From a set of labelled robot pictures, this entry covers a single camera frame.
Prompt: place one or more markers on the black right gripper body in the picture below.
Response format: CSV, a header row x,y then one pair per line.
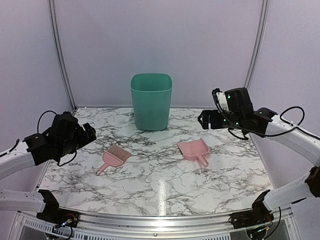
x,y
234,120

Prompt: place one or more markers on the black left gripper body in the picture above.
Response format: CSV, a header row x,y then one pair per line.
x,y
70,145

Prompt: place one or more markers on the pink plastic dustpan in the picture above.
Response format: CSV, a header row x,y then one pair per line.
x,y
195,150

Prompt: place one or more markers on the pink hand brush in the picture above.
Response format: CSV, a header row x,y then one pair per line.
x,y
115,156

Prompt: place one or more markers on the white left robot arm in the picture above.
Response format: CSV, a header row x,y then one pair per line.
x,y
33,150

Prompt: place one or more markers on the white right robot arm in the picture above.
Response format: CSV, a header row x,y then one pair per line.
x,y
266,123

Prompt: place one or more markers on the teal plastic waste bin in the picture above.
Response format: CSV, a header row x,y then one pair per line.
x,y
151,95

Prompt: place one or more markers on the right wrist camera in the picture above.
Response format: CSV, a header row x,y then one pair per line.
x,y
220,99

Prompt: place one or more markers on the left aluminium corner post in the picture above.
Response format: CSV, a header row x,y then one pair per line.
x,y
59,54

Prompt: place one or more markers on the aluminium corner post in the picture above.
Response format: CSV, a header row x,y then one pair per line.
x,y
258,43
59,54

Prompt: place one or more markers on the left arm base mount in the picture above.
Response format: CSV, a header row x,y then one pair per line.
x,y
52,212

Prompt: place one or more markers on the right aluminium corner post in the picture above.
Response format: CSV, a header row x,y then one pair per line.
x,y
258,43

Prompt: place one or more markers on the aluminium front rail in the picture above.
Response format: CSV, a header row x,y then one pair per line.
x,y
98,226

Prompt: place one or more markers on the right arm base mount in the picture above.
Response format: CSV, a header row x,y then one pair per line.
x,y
258,214

